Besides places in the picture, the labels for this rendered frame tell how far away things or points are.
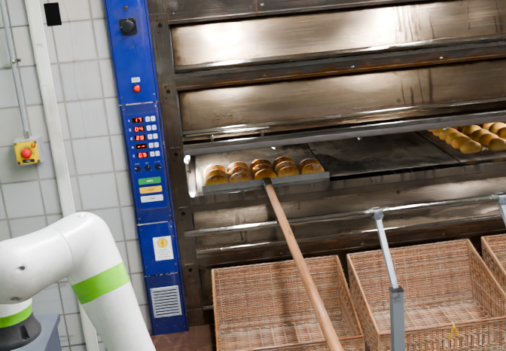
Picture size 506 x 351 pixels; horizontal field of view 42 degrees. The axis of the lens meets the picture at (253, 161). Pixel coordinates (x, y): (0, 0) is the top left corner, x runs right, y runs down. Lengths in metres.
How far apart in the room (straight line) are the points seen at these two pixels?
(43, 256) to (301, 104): 1.60
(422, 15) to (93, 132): 1.40
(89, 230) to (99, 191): 1.39
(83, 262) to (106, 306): 0.10
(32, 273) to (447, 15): 2.03
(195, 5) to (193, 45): 0.15
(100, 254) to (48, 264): 0.11
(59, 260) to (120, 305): 0.16
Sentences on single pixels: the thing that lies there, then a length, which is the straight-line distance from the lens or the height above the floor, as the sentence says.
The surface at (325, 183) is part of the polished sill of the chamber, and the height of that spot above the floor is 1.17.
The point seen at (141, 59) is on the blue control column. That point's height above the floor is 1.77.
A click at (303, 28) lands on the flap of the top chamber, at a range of 2.69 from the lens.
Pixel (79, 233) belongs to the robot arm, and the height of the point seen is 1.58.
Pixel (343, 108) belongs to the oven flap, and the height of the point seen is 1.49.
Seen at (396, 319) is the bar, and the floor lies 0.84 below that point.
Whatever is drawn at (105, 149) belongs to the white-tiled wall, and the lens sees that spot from 2.74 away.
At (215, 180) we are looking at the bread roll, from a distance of 2.82.
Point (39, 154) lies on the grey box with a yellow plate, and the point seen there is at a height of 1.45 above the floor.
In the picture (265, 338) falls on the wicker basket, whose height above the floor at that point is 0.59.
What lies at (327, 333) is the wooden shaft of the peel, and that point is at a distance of 1.71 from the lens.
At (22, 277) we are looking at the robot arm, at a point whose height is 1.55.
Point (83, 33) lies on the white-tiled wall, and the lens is 2.67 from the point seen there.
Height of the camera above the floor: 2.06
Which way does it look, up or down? 16 degrees down
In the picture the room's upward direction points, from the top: 5 degrees counter-clockwise
